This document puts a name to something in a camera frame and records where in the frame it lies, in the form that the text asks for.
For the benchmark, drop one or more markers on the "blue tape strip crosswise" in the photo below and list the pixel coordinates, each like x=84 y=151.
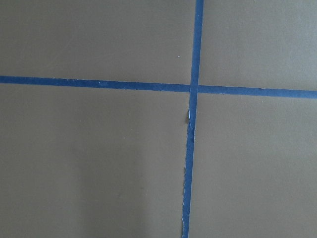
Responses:
x=203 y=89

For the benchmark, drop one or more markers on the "blue tape strip lengthwise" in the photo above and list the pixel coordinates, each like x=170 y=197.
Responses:
x=192 y=112

